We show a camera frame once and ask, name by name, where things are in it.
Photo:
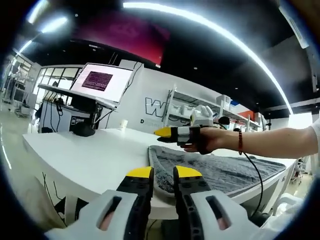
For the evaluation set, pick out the grey textured towel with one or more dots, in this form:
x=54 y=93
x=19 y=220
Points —
x=225 y=172

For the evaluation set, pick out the person's right hand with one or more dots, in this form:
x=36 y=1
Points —
x=222 y=140

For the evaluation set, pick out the grey metal shelf rack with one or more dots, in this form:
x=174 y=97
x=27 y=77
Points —
x=225 y=105

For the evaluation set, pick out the row of white storage bins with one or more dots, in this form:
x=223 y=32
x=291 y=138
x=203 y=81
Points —
x=226 y=100

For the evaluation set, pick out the white paper cup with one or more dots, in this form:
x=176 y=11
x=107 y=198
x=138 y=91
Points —
x=124 y=125

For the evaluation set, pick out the black tripod stand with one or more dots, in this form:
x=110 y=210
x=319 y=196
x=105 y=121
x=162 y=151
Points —
x=269 y=125

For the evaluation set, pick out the long ceiling light strip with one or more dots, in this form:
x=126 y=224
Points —
x=237 y=42

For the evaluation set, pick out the black rounded desk object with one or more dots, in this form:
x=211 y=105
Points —
x=83 y=130

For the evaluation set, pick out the red ceiling panel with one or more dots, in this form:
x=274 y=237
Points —
x=125 y=35

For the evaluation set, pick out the black cabinet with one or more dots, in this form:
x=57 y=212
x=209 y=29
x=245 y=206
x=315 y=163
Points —
x=62 y=117

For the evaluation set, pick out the white ceiling air conditioner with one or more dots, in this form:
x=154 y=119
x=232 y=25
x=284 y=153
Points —
x=296 y=25

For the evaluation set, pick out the short ceiling light strip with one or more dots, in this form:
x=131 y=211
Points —
x=53 y=25

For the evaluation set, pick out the wall screen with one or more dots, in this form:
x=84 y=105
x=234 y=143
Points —
x=100 y=81

